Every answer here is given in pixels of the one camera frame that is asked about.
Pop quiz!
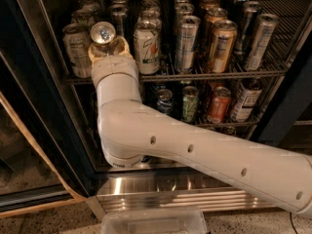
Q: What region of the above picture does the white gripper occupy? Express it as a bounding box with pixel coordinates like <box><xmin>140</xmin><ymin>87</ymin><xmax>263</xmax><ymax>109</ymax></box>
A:
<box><xmin>88</xmin><ymin>36</ymin><xmax>138</xmax><ymax>86</ymax></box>

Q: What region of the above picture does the silver redbull can front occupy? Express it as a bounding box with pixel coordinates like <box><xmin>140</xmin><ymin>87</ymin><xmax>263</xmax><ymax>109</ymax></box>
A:
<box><xmin>90</xmin><ymin>21</ymin><xmax>116</xmax><ymax>58</ymax></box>

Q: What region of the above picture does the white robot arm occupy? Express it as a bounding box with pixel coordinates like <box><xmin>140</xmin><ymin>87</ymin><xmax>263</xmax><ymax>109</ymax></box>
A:
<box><xmin>90</xmin><ymin>47</ymin><xmax>312</xmax><ymax>218</ymax></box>

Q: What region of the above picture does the white can front left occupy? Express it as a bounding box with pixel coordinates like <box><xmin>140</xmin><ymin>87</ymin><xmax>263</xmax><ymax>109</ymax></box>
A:
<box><xmin>62</xmin><ymin>23</ymin><xmax>91</xmax><ymax>78</ymax></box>

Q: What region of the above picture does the redbull can second row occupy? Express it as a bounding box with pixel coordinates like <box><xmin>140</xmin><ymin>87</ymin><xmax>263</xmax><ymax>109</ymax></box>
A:
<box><xmin>109</xmin><ymin>4</ymin><xmax>129</xmax><ymax>38</ymax></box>

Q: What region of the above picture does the white 7up can front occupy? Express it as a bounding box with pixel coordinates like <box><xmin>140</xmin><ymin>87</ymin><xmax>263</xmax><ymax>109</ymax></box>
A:
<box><xmin>134</xmin><ymin>20</ymin><xmax>160</xmax><ymax>75</ymax></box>

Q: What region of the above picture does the white can second row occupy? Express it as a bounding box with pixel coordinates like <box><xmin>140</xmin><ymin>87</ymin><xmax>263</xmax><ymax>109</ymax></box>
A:
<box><xmin>71</xmin><ymin>10</ymin><xmax>96</xmax><ymax>28</ymax></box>

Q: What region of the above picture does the blue pepsi can middle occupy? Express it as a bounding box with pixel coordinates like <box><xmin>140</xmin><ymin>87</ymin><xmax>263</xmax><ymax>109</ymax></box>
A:
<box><xmin>156</xmin><ymin>89</ymin><xmax>173</xmax><ymax>115</ymax></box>

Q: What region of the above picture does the silver can second row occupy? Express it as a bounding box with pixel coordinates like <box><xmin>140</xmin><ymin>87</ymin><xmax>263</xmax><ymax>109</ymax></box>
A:
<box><xmin>174</xmin><ymin>3</ymin><xmax>194</xmax><ymax>33</ymax></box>

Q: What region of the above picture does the silver tall can front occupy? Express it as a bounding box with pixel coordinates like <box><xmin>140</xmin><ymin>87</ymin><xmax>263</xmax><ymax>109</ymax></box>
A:
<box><xmin>175</xmin><ymin>15</ymin><xmax>200</xmax><ymax>73</ymax></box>

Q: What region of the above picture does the green can middle centre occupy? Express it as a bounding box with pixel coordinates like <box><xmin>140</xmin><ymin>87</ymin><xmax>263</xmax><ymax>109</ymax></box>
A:
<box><xmin>182</xmin><ymin>86</ymin><xmax>199</xmax><ymax>123</ymax></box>

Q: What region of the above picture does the gold can second row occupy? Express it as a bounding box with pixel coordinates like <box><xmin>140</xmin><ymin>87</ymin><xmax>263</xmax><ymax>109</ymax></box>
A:
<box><xmin>203</xmin><ymin>8</ymin><xmax>227</xmax><ymax>47</ymax></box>

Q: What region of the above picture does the gold tall can front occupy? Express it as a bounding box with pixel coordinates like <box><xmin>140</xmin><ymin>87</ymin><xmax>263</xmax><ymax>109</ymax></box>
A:
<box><xmin>209</xmin><ymin>19</ymin><xmax>237</xmax><ymax>73</ymax></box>

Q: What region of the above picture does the orange can middle shelf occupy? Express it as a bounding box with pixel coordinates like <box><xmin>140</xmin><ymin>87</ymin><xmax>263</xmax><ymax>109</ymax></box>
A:
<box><xmin>207</xmin><ymin>87</ymin><xmax>231</xmax><ymax>124</ymax></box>

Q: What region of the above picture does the glass fridge door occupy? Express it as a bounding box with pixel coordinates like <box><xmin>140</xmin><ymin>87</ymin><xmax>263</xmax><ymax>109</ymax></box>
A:
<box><xmin>0</xmin><ymin>0</ymin><xmax>94</xmax><ymax>217</ymax></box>

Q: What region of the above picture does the orange can bottom right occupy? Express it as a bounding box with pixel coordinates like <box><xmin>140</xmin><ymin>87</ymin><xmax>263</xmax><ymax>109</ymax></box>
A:
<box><xmin>223</xmin><ymin>126</ymin><xmax>237</xmax><ymax>136</ymax></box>

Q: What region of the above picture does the silver slim can behind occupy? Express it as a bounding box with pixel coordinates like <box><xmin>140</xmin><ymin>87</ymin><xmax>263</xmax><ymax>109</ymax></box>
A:
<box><xmin>234</xmin><ymin>1</ymin><xmax>262</xmax><ymax>56</ymax></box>

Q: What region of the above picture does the silver slim can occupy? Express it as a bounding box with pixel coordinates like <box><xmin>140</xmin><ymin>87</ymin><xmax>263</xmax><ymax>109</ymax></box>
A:
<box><xmin>234</xmin><ymin>1</ymin><xmax>262</xmax><ymax>56</ymax></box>
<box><xmin>243</xmin><ymin>14</ymin><xmax>280</xmax><ymax>71</ymax></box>

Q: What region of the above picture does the silver slim can right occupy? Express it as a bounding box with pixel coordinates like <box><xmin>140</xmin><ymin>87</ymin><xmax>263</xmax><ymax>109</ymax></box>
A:
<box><xmin>243</xmin><ymin>14</ymin><xmax>280</xmax><ymax>71</ymax></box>

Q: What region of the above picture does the white label bottle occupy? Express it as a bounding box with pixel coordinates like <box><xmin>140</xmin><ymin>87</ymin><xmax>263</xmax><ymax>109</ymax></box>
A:
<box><xmin>230</xmin><ymin>78</ymin><xmax>262</xmax><ymax>122</ymax></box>

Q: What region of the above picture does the clear plastic container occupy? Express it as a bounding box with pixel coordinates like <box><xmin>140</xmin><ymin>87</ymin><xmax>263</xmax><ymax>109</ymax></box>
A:
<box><xmin>100</xmin><ymin>208</ymin><xmax>207</xmax><ymax>234</ymax></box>

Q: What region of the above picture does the middle wire shelf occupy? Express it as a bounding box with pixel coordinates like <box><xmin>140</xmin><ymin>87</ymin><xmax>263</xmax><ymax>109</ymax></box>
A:
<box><xmin>191</xmin><ymin>81</ymin><xmax>312</xmax><ymax>131</ymax></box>

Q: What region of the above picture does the wire shelf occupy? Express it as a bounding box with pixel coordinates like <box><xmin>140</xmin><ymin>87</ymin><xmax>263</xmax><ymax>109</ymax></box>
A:
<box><xmin>63</xmin><ymin>0</ymin><xmax>310</xmax><ymax>86</ymax></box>
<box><xmin>191</xmin><ymin>81</ymin><xmax>312</xmax><ymax>131</ymax></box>

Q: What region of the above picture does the top wire shelf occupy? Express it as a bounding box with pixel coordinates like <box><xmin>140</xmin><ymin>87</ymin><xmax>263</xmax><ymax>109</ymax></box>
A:
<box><xmin>63</xmin><ymin>0</ymin><xmax>310</xmax><ymax>86</ymax></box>

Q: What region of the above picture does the black cable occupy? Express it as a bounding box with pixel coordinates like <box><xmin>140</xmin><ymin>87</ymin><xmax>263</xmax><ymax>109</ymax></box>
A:
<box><xmin>289</xmin><ymin>212</ymin><xmax>299</xmax><ymax>234</ymax></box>

